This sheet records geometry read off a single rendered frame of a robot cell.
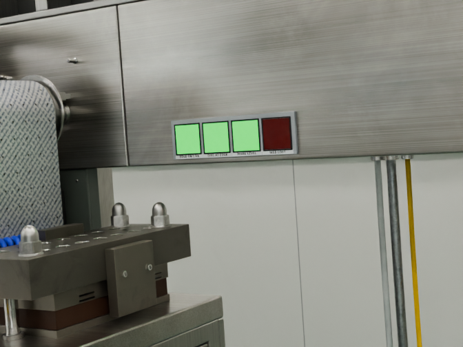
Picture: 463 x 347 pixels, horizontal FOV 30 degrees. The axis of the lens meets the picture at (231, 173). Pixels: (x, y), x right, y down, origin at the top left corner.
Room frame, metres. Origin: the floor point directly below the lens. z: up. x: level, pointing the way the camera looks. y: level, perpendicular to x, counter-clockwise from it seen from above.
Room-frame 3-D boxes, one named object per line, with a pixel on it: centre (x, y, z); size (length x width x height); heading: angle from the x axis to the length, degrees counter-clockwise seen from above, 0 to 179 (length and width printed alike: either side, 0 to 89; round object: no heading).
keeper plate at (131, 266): (1.41, 0.17, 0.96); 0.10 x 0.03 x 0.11; 147
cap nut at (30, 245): (1.29, 0.31, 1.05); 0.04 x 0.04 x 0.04
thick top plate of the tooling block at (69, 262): (1.45, 0.26, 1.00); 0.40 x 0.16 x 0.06; 147
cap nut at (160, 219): (1.56, 0.13, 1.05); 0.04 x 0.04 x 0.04
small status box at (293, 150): (1.47, 0.00, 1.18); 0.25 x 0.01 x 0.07; 57
